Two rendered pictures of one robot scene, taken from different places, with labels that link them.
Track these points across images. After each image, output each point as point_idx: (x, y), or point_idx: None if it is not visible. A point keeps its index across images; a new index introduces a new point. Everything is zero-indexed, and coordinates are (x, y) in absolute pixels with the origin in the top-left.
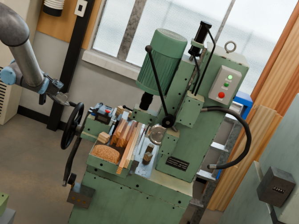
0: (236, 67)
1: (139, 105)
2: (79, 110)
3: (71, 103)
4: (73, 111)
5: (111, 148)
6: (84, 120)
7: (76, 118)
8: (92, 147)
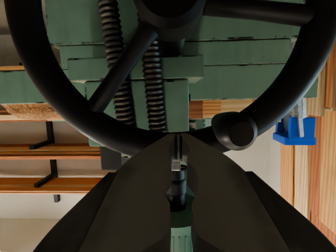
0: None
1: (173, 170)
2: (300, 52)
3: (220, 142)
4: (100, 144)
5: (49, 118)
6: (119, 110)
7: (250, 17)
8: (22, 103)
